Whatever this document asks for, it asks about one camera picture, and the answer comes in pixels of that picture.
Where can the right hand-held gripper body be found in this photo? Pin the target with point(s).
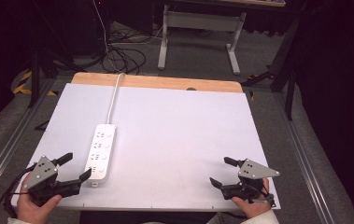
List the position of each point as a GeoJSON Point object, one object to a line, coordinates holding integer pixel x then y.
{"type": "Point", "coordinates": [254, 171]}

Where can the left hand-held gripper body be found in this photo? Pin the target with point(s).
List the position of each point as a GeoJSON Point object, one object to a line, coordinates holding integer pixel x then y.
{"type": "Point", "coordinates": [42, 172]}

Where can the person's right hand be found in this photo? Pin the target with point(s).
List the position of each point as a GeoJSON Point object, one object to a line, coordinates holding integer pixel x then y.
{"type": "Point", "coordinates": [254, 210]}

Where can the person's left hand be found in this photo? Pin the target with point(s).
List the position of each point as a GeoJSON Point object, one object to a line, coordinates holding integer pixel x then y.
{"type": "Point", "coordinates": [28, 211]}

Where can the white power strip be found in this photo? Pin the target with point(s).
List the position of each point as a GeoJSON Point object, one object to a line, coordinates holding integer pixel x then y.
{"type": "Point", "coordinates": [101, 149]}

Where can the person's right white sleeve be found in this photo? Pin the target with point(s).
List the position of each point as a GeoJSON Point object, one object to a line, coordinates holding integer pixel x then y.
{"type": "Point", "coordinates": [258, 219]}

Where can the person's white sleeve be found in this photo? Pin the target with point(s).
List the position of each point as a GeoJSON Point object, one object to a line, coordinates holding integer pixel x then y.
{"type": "Point", "coordinates": [258, 219]}
{"type": "Point", "coordinates": [17, 221]}

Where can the person's left white sleeve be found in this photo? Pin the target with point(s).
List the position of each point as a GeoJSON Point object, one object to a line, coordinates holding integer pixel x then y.
{"type": "Point", "coordinates": [17, 221]}

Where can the white table sheet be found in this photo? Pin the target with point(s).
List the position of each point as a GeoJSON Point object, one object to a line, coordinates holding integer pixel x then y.
{"type": "Point", "coordinates": [171, 140]}

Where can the yellow black floor tape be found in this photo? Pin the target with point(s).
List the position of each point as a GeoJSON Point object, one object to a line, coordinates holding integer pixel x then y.
{"type": "Point", "coordinates": [22, 85]}

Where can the black metal stand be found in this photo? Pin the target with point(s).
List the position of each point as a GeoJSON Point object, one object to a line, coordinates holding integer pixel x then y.
{"type": "Point", "coordinates": [290, 90]}

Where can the black tripod stand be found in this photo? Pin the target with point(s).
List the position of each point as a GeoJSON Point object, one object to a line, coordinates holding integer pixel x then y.
{"type": "Point", "coordinates": [35, 71]}

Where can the wooden table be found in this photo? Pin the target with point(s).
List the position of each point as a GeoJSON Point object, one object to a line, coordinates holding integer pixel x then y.
{"type": "Point", "coordinates": [159, 82]}

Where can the aluminium floor rail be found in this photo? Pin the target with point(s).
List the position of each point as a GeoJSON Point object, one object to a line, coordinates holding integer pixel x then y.
{"type": "Point", "coordinates": [12, 137]}
{"type": "Point", "coordinates": [305, 155]}

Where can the white metal desk frame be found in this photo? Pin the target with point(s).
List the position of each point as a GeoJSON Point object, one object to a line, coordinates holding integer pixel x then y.
{"type": "Point", "coordinates": [196, 20]}

